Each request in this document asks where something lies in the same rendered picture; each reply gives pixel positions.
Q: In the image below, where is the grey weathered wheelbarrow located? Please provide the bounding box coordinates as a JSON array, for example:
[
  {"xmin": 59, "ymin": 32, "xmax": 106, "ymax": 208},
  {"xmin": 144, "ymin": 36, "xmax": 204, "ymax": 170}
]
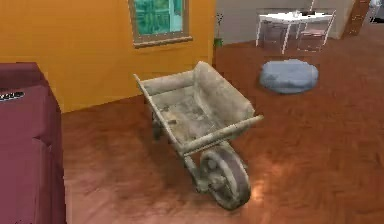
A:
[{"xmin": 133, "ymin": 60, "xmax": 265, "ymax": 211}]

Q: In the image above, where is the blue round floor cushion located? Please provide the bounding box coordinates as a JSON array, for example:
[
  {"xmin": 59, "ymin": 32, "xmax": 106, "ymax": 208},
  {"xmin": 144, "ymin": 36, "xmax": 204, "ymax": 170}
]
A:
[{"xmin": 259, "ymin": 58, "xmax": 320, "ymax": 95}]

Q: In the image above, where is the clear white framed chair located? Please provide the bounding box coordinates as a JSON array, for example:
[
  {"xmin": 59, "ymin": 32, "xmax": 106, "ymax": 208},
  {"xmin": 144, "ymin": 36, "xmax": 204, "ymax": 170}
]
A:
[
  {"xmin": 296, "ymin": 14, "xmax": 335, "ymax": 53},
  {"xmin": 255, "ymin": 19, "xmax": 290, "ymax": 51}
]

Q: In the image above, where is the brown wooden door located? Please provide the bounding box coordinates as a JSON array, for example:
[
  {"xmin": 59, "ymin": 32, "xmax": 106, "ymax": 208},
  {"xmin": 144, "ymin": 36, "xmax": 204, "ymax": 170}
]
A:
[{"xmin": 343, "ymin": 0, "xmax": 372, "ymax": 38}]

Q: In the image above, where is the thin plant in green pot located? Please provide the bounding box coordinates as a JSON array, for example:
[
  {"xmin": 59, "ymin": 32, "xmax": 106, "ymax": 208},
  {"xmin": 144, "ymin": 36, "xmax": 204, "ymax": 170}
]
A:
[{"xmin": 213, "ymin": 12, "xmax": 224, "ymax": 48}]

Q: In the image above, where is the white table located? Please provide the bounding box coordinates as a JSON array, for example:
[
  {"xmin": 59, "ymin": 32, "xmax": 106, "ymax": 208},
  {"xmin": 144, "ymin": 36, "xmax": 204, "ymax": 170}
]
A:
[{"xmin": 255, "ymin": 9, "xmax": 337, "ymax": 55}]

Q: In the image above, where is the black remote control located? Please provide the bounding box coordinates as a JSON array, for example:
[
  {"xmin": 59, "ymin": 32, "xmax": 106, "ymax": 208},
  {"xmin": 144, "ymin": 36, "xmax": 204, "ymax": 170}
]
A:
[{"xmin": 0, "ymin": 91, "xmax": 26, "ymax": 102}]

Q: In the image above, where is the grey framed window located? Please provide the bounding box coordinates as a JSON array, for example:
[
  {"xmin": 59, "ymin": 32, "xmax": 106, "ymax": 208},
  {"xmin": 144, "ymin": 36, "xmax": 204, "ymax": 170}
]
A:
[{"xmin": 127, "ymin": 0, "xmax": 194, "ymax": 49}]

